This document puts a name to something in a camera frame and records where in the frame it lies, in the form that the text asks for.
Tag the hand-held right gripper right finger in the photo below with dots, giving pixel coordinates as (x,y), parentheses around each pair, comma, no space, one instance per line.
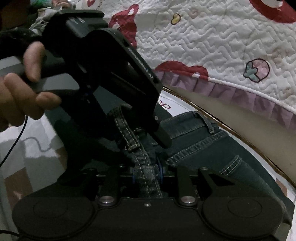
(161,171)

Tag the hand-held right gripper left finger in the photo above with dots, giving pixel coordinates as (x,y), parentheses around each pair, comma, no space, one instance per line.
(134,175)

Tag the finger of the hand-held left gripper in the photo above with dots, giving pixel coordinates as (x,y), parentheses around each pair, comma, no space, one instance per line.
(106,129)
(161,134)

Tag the dark denim jeans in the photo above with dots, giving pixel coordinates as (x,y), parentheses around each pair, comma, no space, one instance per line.
(208,157)

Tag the person's left hand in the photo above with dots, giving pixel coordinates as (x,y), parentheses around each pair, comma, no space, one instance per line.
(13,102)

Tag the panda print checkered rug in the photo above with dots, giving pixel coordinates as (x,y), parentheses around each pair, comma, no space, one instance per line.
(34,162)

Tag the bear print quilt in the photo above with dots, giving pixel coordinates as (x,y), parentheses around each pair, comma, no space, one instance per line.
(219,41)

